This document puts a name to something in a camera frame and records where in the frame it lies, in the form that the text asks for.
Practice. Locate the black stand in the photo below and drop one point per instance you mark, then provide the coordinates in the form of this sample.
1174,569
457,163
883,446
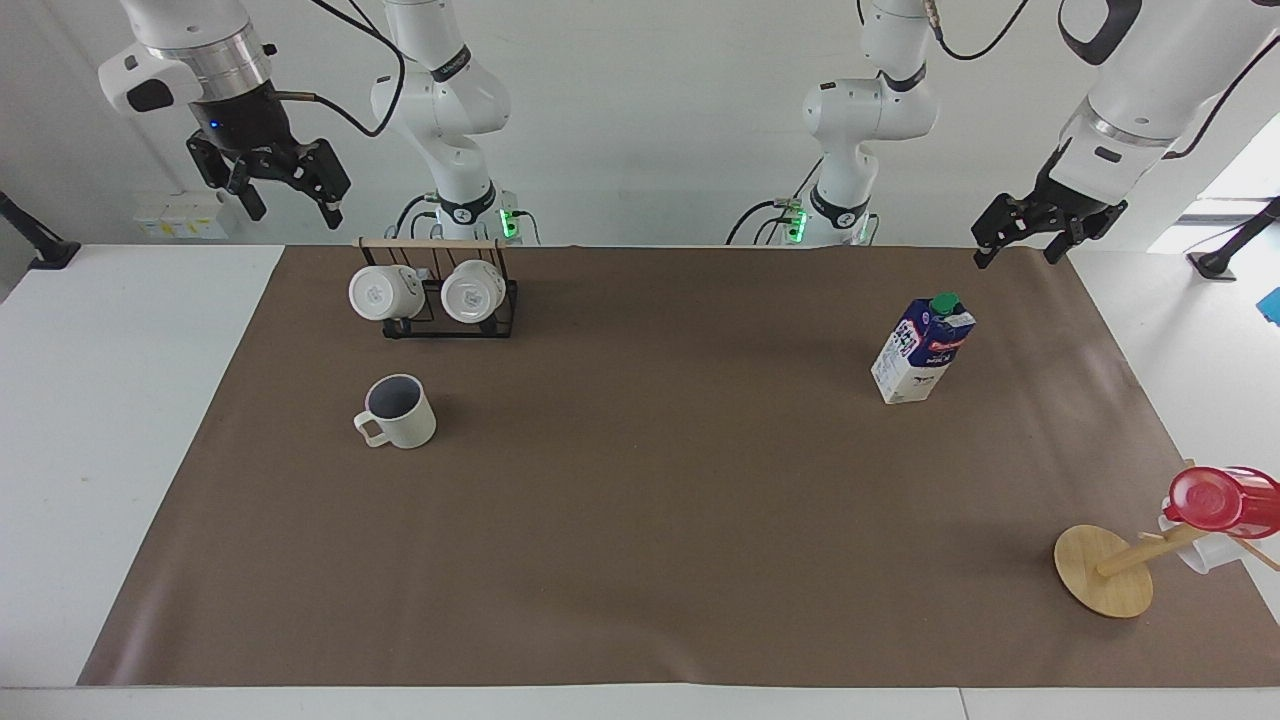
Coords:
1235,245
40,245

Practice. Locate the blue object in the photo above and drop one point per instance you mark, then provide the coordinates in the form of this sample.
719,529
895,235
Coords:
1271,306

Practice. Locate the white mug with dark inside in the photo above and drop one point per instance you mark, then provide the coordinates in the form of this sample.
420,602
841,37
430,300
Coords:
410,425

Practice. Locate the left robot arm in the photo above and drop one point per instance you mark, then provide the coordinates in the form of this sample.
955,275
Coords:
865,110

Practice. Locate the blue and white milk carton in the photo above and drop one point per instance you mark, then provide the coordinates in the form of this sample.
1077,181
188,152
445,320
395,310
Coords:
920,355

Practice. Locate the red plastic cup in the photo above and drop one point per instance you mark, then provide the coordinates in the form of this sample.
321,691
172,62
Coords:
1220,500

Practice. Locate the wooden mug tree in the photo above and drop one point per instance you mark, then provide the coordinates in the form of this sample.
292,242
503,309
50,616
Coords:
1100,575

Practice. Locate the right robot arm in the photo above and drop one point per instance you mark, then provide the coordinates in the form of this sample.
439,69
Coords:
455,110

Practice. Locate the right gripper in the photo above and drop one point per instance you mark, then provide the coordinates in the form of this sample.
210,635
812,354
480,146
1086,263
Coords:
245,125

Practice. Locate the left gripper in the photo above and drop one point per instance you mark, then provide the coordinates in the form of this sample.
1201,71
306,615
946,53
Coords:
1075,208

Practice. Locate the white wall socket box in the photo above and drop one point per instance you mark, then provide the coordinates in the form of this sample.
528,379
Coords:
180,218

